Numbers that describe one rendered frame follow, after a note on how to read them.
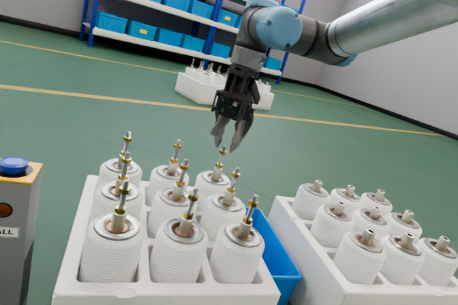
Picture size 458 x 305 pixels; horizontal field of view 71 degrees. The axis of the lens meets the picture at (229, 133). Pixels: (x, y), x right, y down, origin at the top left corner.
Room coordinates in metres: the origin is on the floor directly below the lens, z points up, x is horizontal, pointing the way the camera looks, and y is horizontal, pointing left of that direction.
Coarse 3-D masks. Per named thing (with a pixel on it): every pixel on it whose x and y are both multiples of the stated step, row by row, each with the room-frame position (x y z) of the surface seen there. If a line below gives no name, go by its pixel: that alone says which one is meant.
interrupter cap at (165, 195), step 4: (168, 188) 0.65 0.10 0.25; (172, 188) 0.65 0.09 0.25; (160, 192) 0.62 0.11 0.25; (164, 192) 0.62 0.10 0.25; (168, 192) 0.63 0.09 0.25; (172, 192) 0.64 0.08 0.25; (184, 192) 0.65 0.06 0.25; (188, 192) 0.65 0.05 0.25; (160, 196) 0.60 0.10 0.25; (164, 196) 0.61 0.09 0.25; (168, 196) 0.62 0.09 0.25; (184, 196) 0.63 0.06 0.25; (164, 200) 0.59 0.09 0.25; (168, 200) 0.60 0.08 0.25; (172, 200) 0.60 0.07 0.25; (176, 200) 0.61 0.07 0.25; (180, 200) 0.61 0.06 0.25; (184, 200) 0.62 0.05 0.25; (188, 200) 0.62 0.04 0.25; (172, 204) 0.58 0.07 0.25; (176, 204) 0.59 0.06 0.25; (180, 204) 0.59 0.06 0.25; (184, 204) 0.60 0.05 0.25; (188, 204) 0.60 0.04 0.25
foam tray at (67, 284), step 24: (144, 192) 0.73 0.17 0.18; (144, 216) 0.63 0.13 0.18; (72, 240) 0.49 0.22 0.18; (144, 240) 0.55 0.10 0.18; (72, 264) 0.44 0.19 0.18; (144, 264) 0.48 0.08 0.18; (264, 264) 0.58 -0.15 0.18; (72, 288) 0.39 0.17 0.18; (96, 288) 0.40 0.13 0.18; (120, 288) 0.42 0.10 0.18; (144, 288) 0.43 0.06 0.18; (168, 288) 0.45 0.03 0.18; (192, 288) 0.46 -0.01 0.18; (216, 288) 0.48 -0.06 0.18; (240, 288) 0.49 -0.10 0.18; (264, 288) 0.51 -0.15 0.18
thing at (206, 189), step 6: (198, 174) 0.78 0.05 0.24; (198, 180) 0.75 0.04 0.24; (204, 180) 0.74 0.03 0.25; (198, 186) 0.74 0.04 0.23; (204, 186) 0.73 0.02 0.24; (210, 186) 0.73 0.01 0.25; (216, 186) 0.73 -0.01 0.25; (222, 186) 0.74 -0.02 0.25; (228, 186) 0.75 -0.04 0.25; (198, 192) 0.74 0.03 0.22; (204, 192) 0.73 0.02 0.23; (210, 192) 0.73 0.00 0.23; (216, 192) 0.73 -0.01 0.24; (222, 192) 0.73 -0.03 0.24; (198, 198) 0.74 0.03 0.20; (204, 198) 0.73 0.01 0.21; (198, 204) 0.73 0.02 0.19; (204, 204) 0.73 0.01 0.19; (198, 210) 0.73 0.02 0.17
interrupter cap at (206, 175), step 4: (204, 172) 0.78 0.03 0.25; (208, 172) 0.79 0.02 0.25; (212, 172) 0.80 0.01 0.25; (204, 176) 0.76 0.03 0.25; (208, 176) 0.77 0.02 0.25; (220, 176) 0.79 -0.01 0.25; (224, 176) 0.80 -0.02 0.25; (208, 180) 0.74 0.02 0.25; (212, 180) 0.75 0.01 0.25; (216, 180) 0.76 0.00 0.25; (220, 180) 0.77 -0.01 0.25; (224, 180) 0.77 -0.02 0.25; (228, 180) 0.77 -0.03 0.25; (216, 184) 0.74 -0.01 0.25; (220, 184) 0.74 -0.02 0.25; (224, 184) 0.75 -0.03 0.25
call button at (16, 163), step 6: (0, 162) 0.44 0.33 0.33; (6, 162) 0.44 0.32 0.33; (12, 162) 0.45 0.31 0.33; (18, 162) 0.45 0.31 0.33; (24, 162) 0.46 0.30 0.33; (0, 168) 0.43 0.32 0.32; (6, 168) 0.43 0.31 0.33; (12, 168) 0.43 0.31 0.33; (18, 168) 0.44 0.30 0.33; (24, 168) 0.45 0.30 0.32
